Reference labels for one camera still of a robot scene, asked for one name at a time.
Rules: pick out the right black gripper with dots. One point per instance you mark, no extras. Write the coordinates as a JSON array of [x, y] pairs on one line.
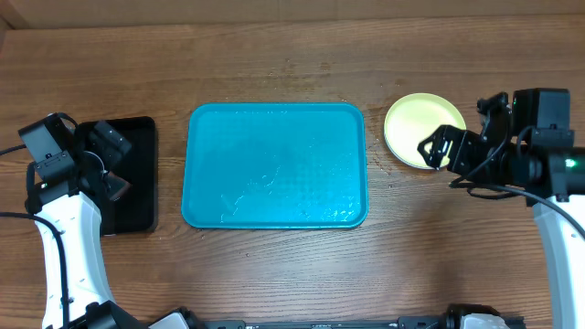
[[436, 146]]

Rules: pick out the green rimmed yellow plate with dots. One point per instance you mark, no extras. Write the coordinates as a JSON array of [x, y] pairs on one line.
[[412, 119]]

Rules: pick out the teal plastic tray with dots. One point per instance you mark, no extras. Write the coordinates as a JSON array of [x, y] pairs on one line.
[[275, 166]]

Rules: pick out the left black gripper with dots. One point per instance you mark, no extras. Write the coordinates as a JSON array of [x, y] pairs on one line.
[[110, 154]]

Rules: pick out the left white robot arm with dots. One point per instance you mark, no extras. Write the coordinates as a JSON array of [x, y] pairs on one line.
[[87, 181]]

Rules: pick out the black rectangular water tray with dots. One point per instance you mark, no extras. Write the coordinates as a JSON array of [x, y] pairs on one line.
[[136, 210]]

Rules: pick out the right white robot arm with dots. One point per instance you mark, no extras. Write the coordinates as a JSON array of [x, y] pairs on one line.
[[526, 148]]

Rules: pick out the black pink sponge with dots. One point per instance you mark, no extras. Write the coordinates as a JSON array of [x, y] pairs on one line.
[[115, 186]]

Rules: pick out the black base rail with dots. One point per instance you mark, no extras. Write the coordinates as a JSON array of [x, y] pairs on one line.
[[403, 322]]

